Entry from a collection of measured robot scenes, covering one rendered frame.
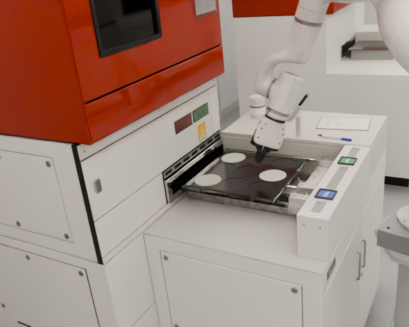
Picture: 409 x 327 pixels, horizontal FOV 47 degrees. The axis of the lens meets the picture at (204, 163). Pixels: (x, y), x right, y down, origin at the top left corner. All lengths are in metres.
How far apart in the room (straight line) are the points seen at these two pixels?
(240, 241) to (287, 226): 0.17
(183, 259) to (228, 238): 0.17
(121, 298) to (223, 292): 0.34
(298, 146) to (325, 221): 0.61
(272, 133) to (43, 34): 0.82
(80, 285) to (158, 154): 0.51
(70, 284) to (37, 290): 0.20
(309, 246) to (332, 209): 0.13
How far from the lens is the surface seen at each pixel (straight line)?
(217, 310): 1.68
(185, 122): 1.79
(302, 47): 1.57
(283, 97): 1.64
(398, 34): 1.42
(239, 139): 2.02
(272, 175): 1.77
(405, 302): 1.69
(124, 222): 1.57
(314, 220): 1.39
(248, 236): 1.57
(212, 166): 1.89
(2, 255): 1.94
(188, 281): 1.66
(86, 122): 1.32
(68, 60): 1.28
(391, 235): 1.49
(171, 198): 1.75
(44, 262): 1.76
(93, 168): 1.42
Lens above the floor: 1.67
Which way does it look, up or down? 24 degrees down
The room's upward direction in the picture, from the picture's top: 6 degrees counter-clockwise
